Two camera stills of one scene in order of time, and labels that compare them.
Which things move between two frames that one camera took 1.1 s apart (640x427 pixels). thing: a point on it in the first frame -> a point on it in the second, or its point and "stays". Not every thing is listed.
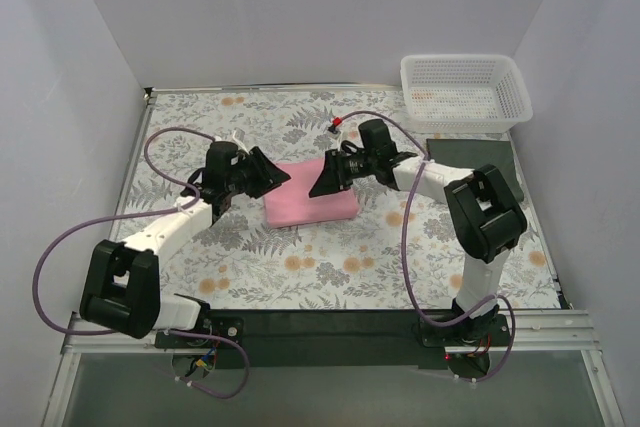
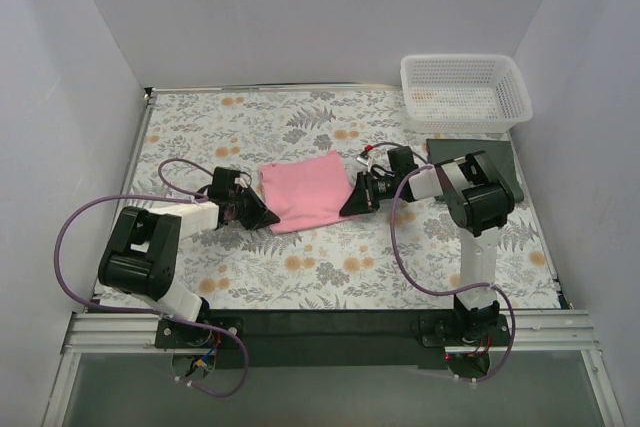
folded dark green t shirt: [472, 154] stays
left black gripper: [254, 172] -> [245, 210]
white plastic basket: [462, 93] stays
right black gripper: [338, 173] -> [370, 192]
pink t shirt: [290, 204] stays
